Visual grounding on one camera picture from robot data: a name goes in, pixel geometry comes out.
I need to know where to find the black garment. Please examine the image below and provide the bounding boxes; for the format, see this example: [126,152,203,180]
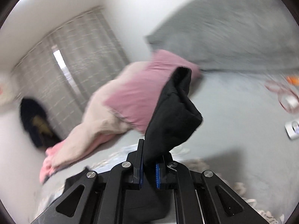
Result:
[64,66,203,220]

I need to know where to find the dark clothes hanging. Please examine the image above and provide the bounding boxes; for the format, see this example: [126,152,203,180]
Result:
[20,98,61,149]

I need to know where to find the beige pink duvet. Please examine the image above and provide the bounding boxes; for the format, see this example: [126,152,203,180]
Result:
[39,61,149,183]

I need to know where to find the grey bed sheet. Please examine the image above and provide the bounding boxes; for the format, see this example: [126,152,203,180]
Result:
[39,71,299,224]

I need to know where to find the pink pillow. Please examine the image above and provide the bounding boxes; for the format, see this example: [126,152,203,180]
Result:
[104,50,200,133]

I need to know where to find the white small box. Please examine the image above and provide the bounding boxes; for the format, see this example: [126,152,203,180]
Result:
[285,119,299,140]

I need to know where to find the grey patterned curtain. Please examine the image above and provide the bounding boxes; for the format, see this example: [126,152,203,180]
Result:
[13,7,129,138]

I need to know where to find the cloth covered air conditioner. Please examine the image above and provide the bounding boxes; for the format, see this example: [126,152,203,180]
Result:
[1,72,16,113]

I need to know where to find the orange small object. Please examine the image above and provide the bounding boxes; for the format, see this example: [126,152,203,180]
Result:
[286,76,299,86]

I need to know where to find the grey quilted headboard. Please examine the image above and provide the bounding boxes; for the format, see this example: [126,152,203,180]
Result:
[147,0,298,72]

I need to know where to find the red cable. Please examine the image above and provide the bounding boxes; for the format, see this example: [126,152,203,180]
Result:
[264,79,299,114]

